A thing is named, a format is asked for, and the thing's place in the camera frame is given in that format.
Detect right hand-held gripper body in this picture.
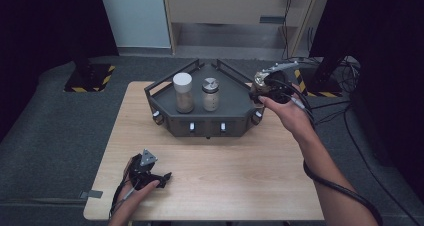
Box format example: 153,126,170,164
261,60,300,104

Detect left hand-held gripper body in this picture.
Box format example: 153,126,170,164
128,148,158,191

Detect silver-lidded jar brown contents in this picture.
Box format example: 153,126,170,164
250,70,270,97

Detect black corner rack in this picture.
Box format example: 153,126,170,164
143,58,272,140

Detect silver-lidded jar pale contents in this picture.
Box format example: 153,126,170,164
201,77,221,113

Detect white-lidded spice jar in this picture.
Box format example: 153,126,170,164
172,71,195,114

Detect person's left hand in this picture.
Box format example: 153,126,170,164
114,157,161,218

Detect person's right hand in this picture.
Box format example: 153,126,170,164
258,84,317,142

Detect black stand with striped base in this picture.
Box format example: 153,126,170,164
63,35,117,94
293,52,348,99

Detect grey tape strip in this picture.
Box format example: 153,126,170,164
79,189,104,200

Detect black curtain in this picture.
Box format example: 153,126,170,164
308,0,424,195
0,0,120,134

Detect white panel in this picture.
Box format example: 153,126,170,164
98,0,172,49

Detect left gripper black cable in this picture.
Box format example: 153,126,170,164
108,174,139,219

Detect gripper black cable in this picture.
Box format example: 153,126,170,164
264,76,384,226
108,174,139,219

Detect black socket cable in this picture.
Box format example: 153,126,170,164
281,0,294,61

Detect bundle of black cables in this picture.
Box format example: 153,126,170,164
333,55,362,94

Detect black floor cable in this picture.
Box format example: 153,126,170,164
313,99,424,226

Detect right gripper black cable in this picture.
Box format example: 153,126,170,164
264,76,384,226

